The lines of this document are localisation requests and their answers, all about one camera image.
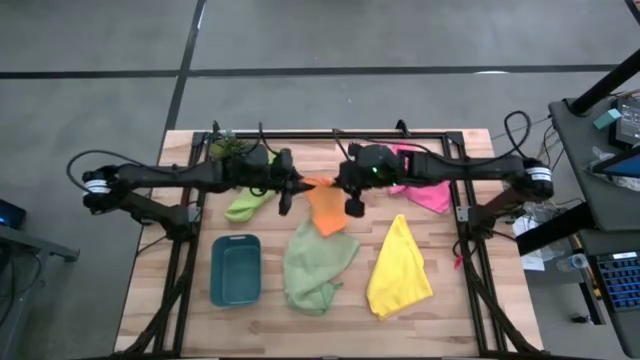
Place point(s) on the backlit black keyboard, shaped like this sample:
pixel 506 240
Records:
pixel 622 280

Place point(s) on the black tablet device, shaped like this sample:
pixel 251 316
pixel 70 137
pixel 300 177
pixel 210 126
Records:
pixel 630 122

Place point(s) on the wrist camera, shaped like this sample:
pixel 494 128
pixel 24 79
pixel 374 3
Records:
pixel 286 205
pixel 355 207

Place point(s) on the small teal box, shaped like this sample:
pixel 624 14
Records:
pixel 607 119

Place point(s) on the pink microfiber towel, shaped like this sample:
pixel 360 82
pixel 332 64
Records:
pixel 430 197

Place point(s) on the yellow microfiber towel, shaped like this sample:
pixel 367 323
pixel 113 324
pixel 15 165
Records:
pixel 397 270

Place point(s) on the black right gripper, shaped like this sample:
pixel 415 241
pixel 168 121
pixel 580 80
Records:
pixel 372 167

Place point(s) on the black side desk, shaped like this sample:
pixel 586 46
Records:
pixel 580 165

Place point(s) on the black aluminium table frame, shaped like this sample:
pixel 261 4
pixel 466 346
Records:
pixel 325 135

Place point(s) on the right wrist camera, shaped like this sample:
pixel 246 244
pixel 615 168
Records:
pixel 355 207

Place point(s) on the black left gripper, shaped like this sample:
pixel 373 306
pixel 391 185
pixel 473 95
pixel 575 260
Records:
pixel 270 172

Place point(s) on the clear water bottle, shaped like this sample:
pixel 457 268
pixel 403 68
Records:
pixel 575 262

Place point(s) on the pale green teal-edged towel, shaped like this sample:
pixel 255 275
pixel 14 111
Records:
pixel 315 270

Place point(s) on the black slanted pole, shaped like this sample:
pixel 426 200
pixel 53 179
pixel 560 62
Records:
pixel 607 82

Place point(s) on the teal plastic bin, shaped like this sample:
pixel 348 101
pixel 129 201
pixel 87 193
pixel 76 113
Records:
pixel 235 270

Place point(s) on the grey metal stand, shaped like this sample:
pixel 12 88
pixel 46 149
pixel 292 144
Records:
pixel 30 242

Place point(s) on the white papers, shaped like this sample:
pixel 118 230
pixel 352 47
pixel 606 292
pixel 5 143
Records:
pixel 532 260

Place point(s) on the lime green microfiber towel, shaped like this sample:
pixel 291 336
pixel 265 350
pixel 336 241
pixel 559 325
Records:
pixel 245 207

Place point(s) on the small potted plant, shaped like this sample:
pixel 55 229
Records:
pixel 225 147

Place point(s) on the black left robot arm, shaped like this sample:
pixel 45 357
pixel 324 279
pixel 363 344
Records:
pixel 160 175

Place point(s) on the orange microfiber towel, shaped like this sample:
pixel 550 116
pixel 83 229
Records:
pixel 327 210

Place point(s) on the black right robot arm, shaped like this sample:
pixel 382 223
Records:
pixel 475 167

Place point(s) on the black device with blue light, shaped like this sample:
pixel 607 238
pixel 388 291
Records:
pixel 10 215

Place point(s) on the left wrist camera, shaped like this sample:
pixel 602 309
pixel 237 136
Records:
pixel 286 205

